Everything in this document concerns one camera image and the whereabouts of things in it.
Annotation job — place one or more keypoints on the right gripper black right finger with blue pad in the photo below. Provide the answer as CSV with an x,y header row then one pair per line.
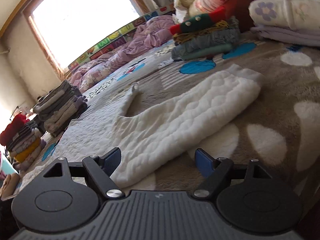
x,y
216,173

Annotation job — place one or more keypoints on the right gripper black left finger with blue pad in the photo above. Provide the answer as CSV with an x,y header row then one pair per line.
x,y
98,171

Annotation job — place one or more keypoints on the white quilted sweatshirt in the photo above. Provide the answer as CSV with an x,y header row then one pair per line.
x,y
160,133

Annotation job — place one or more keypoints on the grey folded clothes stack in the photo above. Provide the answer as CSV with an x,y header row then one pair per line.
x,y
60,106

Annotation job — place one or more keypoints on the red and yellow clothes stack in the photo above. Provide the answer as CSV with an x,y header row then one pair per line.
x,y
23,142

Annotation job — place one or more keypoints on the jeans and green clothes stack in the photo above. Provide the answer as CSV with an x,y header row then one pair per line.
x,y
205,35

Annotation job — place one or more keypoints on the lilac flower folded clothes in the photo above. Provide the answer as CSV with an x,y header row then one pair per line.
x,y
288,21

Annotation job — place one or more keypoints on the brown Mickey Mouse blanket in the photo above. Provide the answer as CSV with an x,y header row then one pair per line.
x,y
280,127

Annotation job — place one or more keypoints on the colourful alphabet foam mat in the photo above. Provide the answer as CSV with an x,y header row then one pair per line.
x,y
118,38

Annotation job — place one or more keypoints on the purple crumpled quilt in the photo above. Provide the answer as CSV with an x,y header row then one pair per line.
x,y
154,33

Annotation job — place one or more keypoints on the red pillow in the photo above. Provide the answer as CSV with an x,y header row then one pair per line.
x,y
239,9

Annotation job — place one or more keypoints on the window with wooden frame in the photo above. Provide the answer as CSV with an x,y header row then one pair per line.
x,y
65,29

